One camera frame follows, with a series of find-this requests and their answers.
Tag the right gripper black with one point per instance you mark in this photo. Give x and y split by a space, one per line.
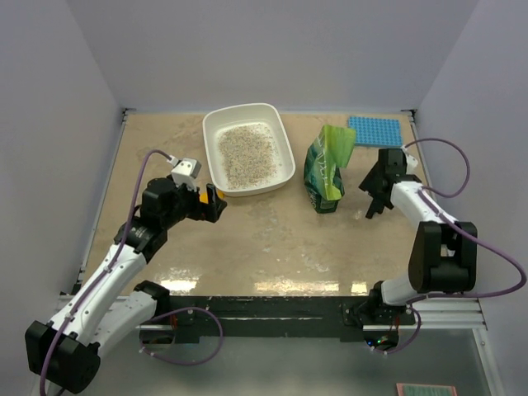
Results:
370 184

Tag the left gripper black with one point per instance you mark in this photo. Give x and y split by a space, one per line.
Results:
209 212

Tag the orange plastic scoop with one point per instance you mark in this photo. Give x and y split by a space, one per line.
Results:
204 197

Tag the white litter box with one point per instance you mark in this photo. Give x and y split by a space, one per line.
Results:
216 122

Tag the green litter bag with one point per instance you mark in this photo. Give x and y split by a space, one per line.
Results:
326 156

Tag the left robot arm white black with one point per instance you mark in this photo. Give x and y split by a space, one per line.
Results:
66 351

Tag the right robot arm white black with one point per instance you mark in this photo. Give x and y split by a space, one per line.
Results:
442 260

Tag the cat litter granules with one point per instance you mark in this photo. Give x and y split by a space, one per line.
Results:
250 157

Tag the blue studded plate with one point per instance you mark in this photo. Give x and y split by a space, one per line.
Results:
376 132

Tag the pink green card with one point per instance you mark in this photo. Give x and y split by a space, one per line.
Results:
425 390

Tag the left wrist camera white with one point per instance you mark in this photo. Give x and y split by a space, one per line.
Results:
184 172

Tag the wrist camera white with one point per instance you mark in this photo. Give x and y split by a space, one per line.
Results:
184 172
411 162

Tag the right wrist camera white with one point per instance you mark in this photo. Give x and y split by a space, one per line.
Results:
411 162

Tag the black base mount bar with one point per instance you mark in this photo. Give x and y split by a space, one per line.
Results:
189 318

